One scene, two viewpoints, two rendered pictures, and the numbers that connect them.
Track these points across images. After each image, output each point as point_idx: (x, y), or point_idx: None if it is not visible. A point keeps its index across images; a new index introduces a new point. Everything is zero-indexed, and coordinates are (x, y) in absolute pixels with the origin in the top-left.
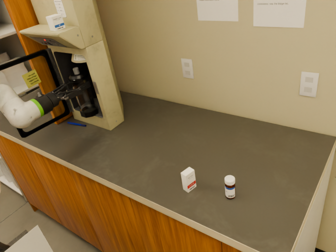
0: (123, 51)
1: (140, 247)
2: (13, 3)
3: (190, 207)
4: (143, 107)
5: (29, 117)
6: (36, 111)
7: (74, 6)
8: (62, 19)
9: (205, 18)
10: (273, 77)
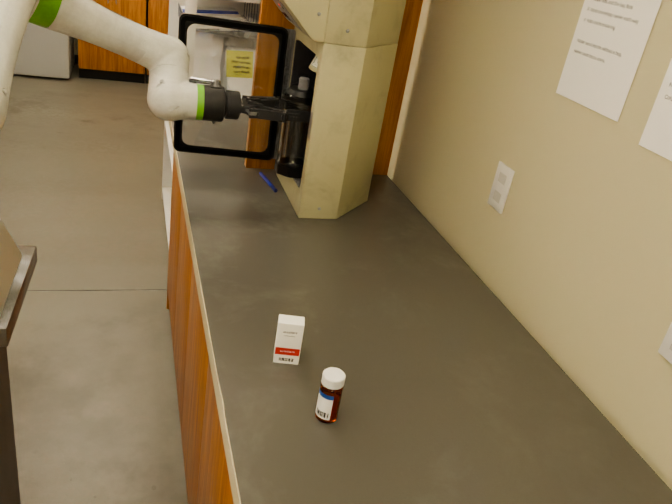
0: (430, 109)
1: (199, 439)
2: None
3: (244, 380)
4: (391, 222)
5: (173, 104)
6: (191, 104)
7: None
8: None
9: (568, 92)
10: (629, 283)
